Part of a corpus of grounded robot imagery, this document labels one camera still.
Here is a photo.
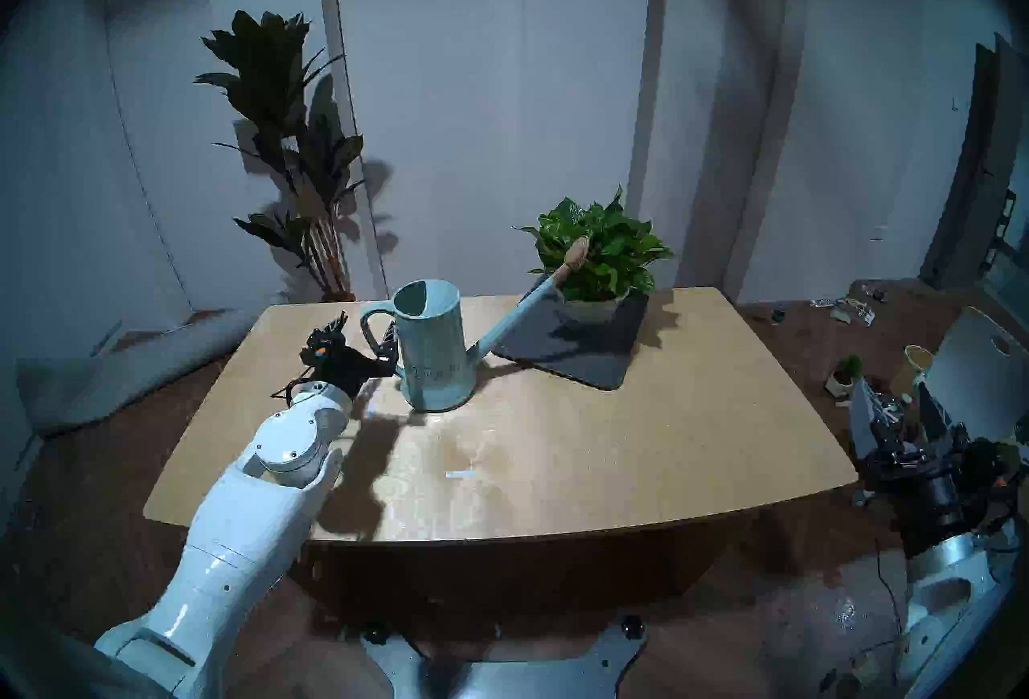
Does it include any small potted floor plant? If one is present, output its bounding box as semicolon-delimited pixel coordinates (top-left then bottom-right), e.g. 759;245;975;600
826;353;863;397

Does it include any light blue watering can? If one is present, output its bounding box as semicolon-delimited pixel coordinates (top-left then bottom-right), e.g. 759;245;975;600
359;237;592;413

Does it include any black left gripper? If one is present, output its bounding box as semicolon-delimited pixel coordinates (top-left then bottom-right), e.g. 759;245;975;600
317;324;401;402

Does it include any small tan floor item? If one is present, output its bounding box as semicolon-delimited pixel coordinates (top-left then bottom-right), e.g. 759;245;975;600
836;656;879;694

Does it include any dark grey tray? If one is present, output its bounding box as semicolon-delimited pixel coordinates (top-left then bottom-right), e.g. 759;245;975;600
490;287;650;390

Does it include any pile of small floor clutter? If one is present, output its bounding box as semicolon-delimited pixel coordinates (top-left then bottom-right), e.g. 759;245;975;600
828;295;875;326

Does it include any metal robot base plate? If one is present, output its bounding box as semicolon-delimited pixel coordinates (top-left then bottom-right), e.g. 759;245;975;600
359;613;649;699

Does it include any black floor cable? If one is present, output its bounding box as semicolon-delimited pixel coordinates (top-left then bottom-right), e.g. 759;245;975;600
820;537;905;690

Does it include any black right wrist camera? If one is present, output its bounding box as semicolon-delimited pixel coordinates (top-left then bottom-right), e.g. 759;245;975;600
969;436;1014;493

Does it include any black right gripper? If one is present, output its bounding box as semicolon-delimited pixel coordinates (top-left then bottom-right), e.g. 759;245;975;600
850;377;994;558

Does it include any white chair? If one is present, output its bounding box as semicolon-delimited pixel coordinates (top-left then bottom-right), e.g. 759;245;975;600
924;306;1029;443

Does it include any tall dark leafy floor plant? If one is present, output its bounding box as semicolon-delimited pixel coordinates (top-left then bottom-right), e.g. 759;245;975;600
193;10;371;303

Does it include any green potted pothos plant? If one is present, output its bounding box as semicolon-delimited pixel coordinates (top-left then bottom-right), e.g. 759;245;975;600
514;187;674;326

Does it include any black metal rack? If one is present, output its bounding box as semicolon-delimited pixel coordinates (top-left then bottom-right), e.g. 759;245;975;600
981;191;1018;276

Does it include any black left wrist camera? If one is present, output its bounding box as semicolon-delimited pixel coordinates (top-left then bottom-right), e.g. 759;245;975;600
299;312;350;369

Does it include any yellow cup on floor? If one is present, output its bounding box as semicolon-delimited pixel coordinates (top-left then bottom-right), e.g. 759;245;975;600
904;344;936;394

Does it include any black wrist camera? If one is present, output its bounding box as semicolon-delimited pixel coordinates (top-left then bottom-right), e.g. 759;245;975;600
299;312;350;369
969;436;1014;493

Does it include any dark door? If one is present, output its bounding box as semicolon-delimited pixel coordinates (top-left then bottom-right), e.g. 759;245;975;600
919;34;1018;291

